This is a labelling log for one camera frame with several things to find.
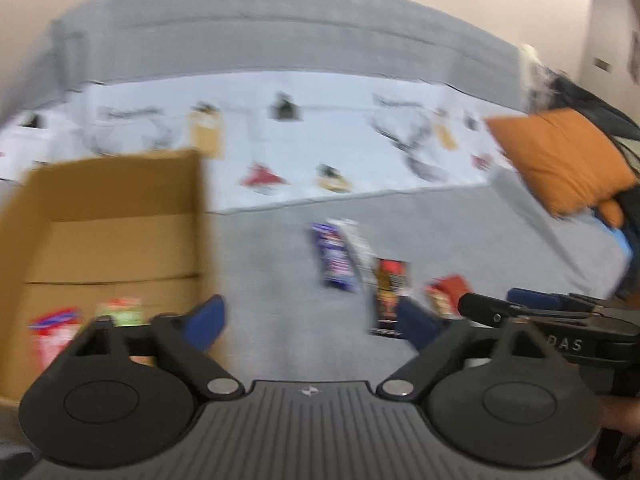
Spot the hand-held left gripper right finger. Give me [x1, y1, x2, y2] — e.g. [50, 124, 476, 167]
[376, 299, 568, 401]

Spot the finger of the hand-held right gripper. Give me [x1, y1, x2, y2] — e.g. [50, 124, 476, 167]
[458, 293, 531, 330]
[506, 287, 603, 313]

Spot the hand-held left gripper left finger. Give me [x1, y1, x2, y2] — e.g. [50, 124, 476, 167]
[67, 294, 246, 401]

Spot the black and red snack packet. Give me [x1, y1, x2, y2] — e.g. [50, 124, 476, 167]
[368, 257, 413, 339]

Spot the purple snack packet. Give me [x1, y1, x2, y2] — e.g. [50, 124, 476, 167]
[308, 222, 362, 293]

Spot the brown cardboard box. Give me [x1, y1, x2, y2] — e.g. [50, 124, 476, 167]
[0, 149, 228, 408]

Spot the person's right forearm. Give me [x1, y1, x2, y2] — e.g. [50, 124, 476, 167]
[597, 394, 640, 433]

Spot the grey bedsheet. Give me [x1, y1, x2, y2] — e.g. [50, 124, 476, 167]
[202, 167, 633, 386]

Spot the green snack packet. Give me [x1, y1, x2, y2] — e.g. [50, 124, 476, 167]
[95, 298, 145, 327]

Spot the blue cloth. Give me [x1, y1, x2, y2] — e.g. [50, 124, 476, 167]
[592, 209, 638, 267]

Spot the orange pillow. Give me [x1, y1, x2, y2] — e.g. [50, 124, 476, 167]
[485, 108, 639, 229]

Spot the red and white snack packet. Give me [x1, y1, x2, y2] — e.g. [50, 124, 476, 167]
[27, 307, 83, 376]

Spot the white printed blanket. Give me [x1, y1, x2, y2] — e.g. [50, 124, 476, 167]
[0, 71, 521, 214]

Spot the grey bed headboard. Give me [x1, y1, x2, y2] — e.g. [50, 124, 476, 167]
[47, 0, 531, 111]

